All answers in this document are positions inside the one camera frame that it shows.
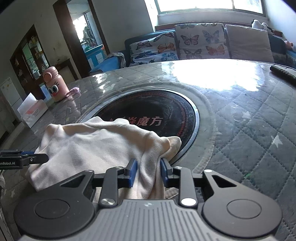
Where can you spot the window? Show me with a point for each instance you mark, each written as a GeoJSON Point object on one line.
{"type": "Point", "coordinates": [208, 5]}

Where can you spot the cream white garment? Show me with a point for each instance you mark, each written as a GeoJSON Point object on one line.
{"type": "Point", "coordinates": [101, 148]}

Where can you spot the white refrigerator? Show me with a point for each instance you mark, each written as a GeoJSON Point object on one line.
{"type": "Point", "coordinates": [7, 97]}

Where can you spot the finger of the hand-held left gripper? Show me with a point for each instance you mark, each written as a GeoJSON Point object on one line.
{"type": "Point", "coordinates": [13, 152]}

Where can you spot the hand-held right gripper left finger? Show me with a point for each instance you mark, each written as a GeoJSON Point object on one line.
{"type": "Point", "coordinates": [132, 167]}

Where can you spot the pink plush toy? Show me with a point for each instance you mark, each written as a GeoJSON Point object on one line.
{"type": "Point", "coordinates": [288, 44]}

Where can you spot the small pink cloth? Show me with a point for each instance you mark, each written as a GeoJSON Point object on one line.
{"type": "Point", "coordinates": [72, 91]}

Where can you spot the round black induction cooktop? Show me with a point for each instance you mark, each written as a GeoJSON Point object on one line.
{"type": "Point", "coordinates": [152, 115]}

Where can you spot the square butterfly print cushion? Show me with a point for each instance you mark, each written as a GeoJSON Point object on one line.
{"type": "Point", "coordinates": [200, 41]}

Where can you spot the white plush toy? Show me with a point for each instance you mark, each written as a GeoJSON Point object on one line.
{"type": "Point", "coordinates": [260, 26]}

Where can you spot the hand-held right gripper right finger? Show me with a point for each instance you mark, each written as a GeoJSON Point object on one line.
{"type": "Point", "coordinates": [163, 169]}

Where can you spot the dark wooden display cabinet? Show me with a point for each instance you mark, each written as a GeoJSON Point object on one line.
{"type": "Point", "coordinates": [29, 60]}

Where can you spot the grey patterned blanket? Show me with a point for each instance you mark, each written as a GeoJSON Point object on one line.
{"type": "Point", "coordinates": [116, 58]}

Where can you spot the pink cartoon face bottle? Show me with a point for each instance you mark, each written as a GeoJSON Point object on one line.
{"type": "Point", "coordinates": [55, 83]}

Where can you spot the white tissue box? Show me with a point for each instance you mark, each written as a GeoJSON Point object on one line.
{"type": "Point", "coordinates": [32, 109]}

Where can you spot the long butterfly print cushion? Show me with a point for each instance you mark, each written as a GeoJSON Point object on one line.
{"type": "Point", "coordinates": [153, 49]}

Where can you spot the blue cabinet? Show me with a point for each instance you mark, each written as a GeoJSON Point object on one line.
{"type": "Point", "coordinates": [95, 54]}

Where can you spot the plain beige cushion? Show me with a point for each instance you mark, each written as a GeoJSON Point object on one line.
{"type": "Point", "coordinates": [248, 43]}

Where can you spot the black remote control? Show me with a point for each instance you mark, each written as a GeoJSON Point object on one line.
{"type": "Point", "coordinates": [284, 72]}

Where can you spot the dark blue sofa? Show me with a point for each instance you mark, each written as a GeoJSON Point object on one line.
{"type": "Point", "coordinates": [138, 39]}

